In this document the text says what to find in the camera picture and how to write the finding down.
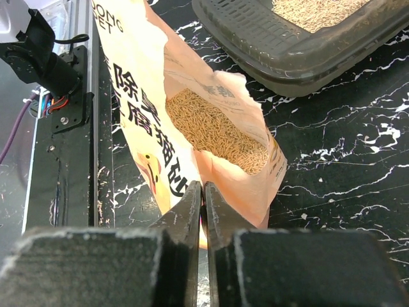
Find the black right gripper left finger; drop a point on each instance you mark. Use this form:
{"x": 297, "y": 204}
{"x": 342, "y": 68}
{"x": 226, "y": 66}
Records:
{"x": 153, "y": 266}

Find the beige cat litter pellets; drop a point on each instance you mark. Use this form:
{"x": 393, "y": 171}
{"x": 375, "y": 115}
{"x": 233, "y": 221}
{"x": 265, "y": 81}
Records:
{"x": 206, "y": 128}

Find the pink cat litter bag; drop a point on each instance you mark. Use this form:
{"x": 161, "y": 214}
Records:
{"x": 149, "y": 64}

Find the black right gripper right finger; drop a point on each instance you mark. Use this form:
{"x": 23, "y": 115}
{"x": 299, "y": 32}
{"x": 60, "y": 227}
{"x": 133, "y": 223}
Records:
{"x": 296, "y": 267}

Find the grey plastic litter box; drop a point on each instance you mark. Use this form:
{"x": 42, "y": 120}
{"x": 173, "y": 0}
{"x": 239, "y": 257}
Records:
{"x": 286, "y": 58}

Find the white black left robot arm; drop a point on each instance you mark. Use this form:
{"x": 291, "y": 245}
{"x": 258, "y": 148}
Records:
{"x": 27, "y": 42}

